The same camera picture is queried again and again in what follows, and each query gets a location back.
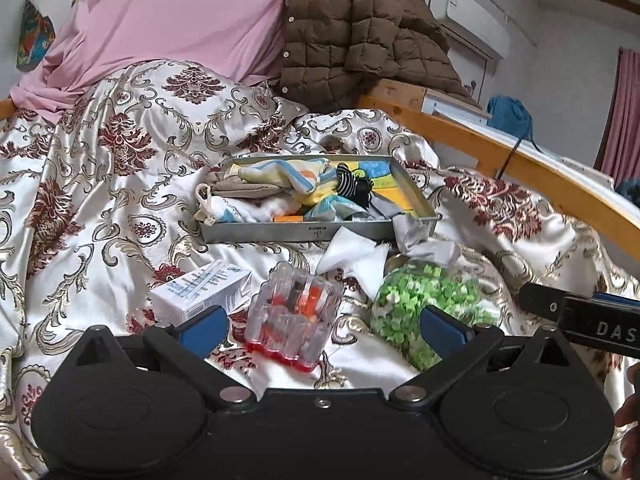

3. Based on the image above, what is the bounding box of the white grey cloth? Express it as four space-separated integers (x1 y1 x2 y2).
316 214 461 300

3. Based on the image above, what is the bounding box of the orange ribbed sponge cloth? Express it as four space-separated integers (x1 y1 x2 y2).
273 214 305 223

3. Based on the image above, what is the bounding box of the beige grey cloth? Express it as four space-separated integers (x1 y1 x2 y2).
205 165 283 200

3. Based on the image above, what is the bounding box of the black striped sock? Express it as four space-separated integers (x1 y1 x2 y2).
336 162 373 208

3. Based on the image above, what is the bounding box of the striped pastel cloth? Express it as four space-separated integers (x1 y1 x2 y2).
238 158 338 196

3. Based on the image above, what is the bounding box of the white blue printed cloth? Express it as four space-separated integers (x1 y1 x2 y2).
194 183 385 226

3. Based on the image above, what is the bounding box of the person's right hand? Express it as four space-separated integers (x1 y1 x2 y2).
615 363 640 479

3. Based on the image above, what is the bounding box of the white blue carton box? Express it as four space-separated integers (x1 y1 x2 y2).
150 260 250 326

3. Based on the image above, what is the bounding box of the bag of green pieces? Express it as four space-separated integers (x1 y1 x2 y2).
370 258 499 370

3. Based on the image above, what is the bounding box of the clear plastic box red base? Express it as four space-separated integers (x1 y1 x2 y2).
243 262 344 373

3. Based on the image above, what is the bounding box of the grey tray with colourful drawing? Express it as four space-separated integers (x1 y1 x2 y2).
201 154 442 244

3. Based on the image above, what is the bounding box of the maroon curtain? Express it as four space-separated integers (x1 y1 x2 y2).
596 48 640 184

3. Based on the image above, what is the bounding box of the floral satin bedspread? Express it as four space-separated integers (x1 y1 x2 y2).
1 61 639 479

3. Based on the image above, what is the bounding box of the blue bag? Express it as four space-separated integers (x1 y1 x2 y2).
487 96 534 141

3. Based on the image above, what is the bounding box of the pink sheet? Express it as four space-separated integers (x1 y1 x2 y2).
10 0 285 122

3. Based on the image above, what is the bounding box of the white air conditioner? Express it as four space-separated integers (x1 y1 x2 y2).
430 0 510 61

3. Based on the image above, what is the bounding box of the brown quilted jacket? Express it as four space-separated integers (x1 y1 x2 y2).
279 0 473 113

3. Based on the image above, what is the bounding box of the wooden bed frame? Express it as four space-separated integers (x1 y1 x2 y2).
0 79 640 264

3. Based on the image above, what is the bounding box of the black cable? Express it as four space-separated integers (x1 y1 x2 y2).
494 131 526 181

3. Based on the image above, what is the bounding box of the colourful wall poster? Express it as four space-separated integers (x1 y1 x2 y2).
16 0 55 72

